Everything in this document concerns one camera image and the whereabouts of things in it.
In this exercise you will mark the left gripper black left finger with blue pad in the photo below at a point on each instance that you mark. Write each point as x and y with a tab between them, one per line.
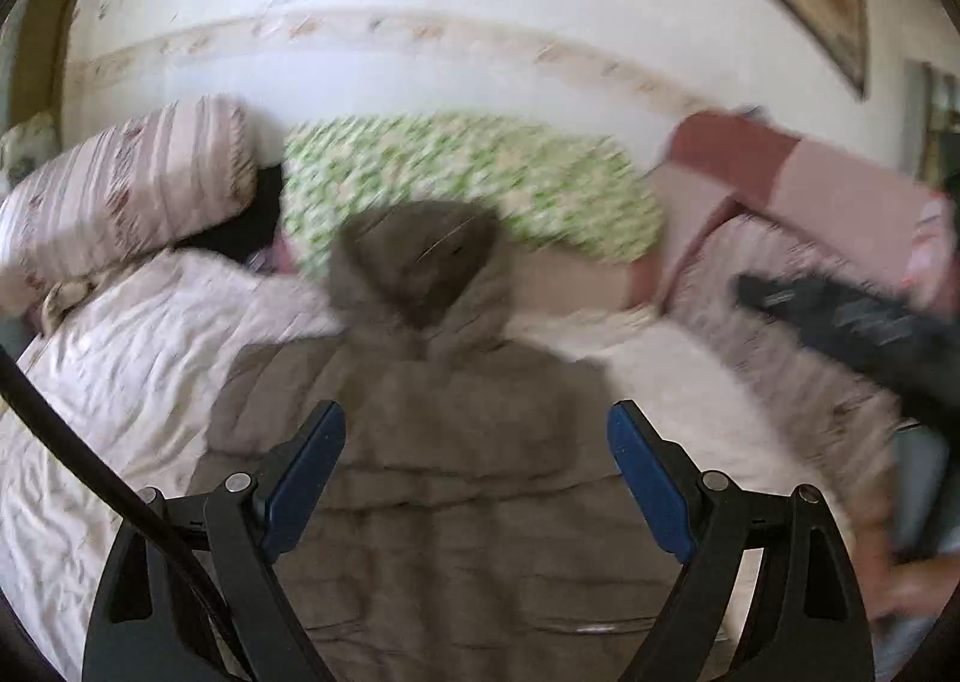
148	624

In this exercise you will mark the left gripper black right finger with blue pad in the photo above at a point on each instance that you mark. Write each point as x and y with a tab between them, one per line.
806	620

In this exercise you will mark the brown quilted hooded jacket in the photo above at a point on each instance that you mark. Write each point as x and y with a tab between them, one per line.
476	526

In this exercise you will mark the striped pillow at right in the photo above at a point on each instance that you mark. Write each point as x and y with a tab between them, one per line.
838	422

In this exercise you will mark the white floral bed quilt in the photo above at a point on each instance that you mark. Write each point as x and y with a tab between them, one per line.
136	370

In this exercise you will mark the green white patterned pillow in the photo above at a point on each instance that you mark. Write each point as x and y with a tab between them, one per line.
549	187

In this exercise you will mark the black garment behind pillows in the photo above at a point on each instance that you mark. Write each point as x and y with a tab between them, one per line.
249	238

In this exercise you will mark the striped pink floral pillow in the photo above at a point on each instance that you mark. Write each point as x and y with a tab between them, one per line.
132	189

